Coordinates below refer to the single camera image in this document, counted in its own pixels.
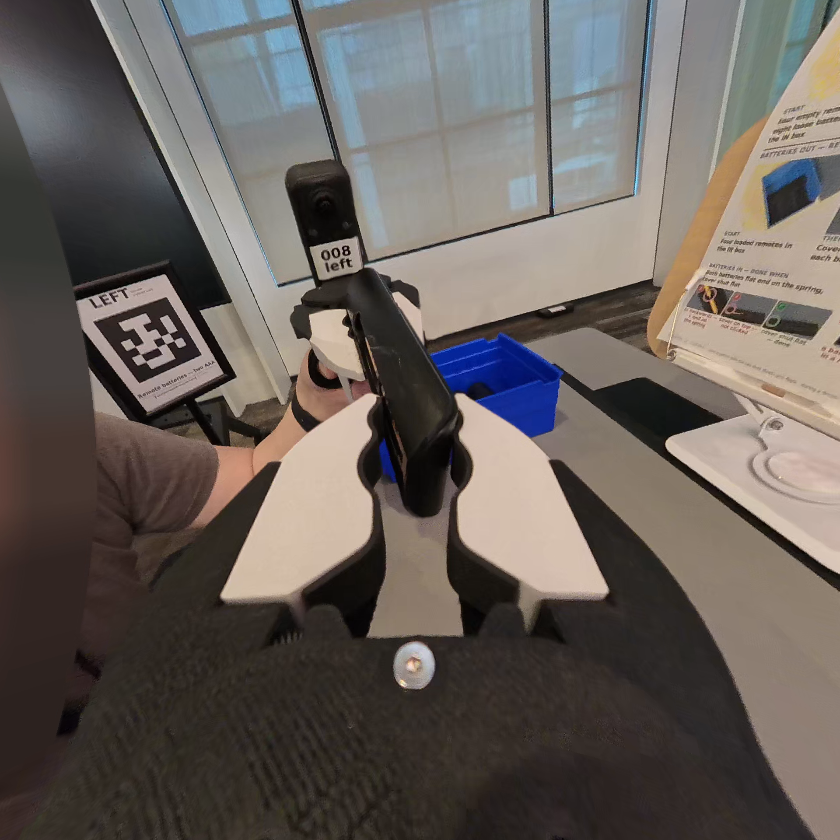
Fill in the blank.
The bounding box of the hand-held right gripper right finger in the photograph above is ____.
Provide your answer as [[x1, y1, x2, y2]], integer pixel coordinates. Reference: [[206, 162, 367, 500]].
[[447, 401, 609, 634]]

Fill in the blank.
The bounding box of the instruction sheet on stand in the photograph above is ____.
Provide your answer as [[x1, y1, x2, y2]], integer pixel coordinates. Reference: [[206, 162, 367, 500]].
[[650, 20, 840, 506]]

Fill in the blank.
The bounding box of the blue plastic bin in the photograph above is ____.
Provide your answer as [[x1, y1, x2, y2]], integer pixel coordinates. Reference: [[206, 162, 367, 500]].
[[381, 335, 563, 480]]

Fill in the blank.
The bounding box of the black remote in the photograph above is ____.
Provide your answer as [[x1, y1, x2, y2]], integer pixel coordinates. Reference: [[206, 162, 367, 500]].
[[344, 269, 463, 517]]

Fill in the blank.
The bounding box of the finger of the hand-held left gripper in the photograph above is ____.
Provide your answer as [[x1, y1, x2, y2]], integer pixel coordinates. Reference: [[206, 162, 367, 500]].
[[306, 313, 366, 395], [392, 296, 429, 349]]

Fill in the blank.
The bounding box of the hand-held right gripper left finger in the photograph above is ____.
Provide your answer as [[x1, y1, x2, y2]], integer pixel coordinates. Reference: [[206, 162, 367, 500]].
[[221, 394, 384, 637]]

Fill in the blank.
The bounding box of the large glass window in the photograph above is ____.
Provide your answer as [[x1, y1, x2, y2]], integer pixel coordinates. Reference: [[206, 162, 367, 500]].
[[164, 0, 653, 286]]

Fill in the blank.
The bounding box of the person's left hand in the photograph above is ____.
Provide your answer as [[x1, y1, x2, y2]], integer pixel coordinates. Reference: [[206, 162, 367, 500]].
[[294, 344, 362, 427]]

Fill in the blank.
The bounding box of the black framed marker sign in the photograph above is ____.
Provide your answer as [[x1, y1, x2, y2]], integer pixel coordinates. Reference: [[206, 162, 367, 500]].
[[75, 269, 237, 445]]

